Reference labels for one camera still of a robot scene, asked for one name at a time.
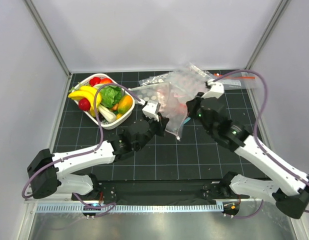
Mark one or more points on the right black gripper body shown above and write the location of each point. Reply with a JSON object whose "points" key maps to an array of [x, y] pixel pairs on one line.
{"points": [[195, 110]]}

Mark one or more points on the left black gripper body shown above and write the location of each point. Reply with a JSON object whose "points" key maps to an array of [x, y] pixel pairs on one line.
{"points": [[155, 127]]}

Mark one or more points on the clear pink-dotted zip bag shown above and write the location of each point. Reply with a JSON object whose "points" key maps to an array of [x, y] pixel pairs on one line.
{"points": [[172, 101]]}

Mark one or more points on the orange green mango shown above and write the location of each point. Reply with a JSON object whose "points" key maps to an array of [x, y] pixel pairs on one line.
{"points": [[125, 104]]}

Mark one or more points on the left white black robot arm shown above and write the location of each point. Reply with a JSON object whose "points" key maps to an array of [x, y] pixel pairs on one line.
{"points": [[50, 173]]}

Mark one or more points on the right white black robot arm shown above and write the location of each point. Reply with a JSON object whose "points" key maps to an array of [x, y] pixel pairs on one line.
{"points": [[287, 188]]}

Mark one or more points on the clear white-dotted zip bag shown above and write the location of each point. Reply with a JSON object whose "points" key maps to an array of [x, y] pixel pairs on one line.
{"points": [[144, 93]]}

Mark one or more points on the clear bag orange zipper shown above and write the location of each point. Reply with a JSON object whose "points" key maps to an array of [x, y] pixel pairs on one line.
{"points": [[239, 81]]}

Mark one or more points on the pile of red-dotted bags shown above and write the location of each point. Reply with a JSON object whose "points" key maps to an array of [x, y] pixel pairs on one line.
{"points": [[191, 80]]}

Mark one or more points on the small orange carrot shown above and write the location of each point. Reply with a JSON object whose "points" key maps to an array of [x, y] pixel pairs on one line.
{"points": [[115, 107]]}

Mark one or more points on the black grid cutting mat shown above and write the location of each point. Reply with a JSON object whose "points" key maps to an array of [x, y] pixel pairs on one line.
{"points": [[194, 156]]}

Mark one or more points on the white leek stalk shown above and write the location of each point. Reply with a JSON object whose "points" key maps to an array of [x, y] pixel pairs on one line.
{"points": [[106, 113]]}

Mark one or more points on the green lettuce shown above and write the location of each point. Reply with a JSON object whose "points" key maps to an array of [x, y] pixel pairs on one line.
{"points": [[110, 95]]}

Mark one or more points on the white plastic basket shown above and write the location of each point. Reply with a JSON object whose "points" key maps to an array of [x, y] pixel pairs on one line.
{"points": [[120, 118]]}

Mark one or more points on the red orange tomato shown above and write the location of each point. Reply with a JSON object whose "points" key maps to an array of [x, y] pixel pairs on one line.
{"points": [[105, 81]]}

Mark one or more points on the red apple front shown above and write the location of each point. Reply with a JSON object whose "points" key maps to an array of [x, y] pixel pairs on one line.
{"points": [[84, 104]]}

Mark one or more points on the red strawberry back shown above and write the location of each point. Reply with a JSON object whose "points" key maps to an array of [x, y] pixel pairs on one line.
{"points": [[94, 81]]}

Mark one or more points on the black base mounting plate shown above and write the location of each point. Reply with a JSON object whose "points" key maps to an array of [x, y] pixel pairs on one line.
{"points": [[188, 192]]}

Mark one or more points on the yellow banana bunch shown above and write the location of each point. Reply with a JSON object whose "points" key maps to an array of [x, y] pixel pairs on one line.
{"points": [[89, 93]]}

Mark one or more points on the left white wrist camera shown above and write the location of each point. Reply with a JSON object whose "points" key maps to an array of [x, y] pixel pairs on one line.
{"points": [[151, 109]]}

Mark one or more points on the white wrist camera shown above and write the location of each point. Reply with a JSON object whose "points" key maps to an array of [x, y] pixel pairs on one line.
{"points": [[151, 109], [215, 90]]}

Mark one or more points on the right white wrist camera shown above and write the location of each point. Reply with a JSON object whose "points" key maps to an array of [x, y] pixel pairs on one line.
{"points": [[215, 90]]}

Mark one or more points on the slotted aluminium cable duct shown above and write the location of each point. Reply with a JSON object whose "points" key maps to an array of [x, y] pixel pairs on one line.
{"points": [[80, 208]]}

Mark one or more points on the right aluminium frame post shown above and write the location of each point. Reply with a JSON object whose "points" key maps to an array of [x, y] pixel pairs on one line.
{"points": [[275, 18]]}

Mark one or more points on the aluminium frame post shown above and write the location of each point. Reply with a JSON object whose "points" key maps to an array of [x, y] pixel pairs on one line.
{"points": [[46, 35], [275, 18]]}

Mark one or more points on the left aluminium frame post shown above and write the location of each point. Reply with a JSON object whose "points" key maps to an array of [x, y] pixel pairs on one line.
{"points": [[46, 35]]}

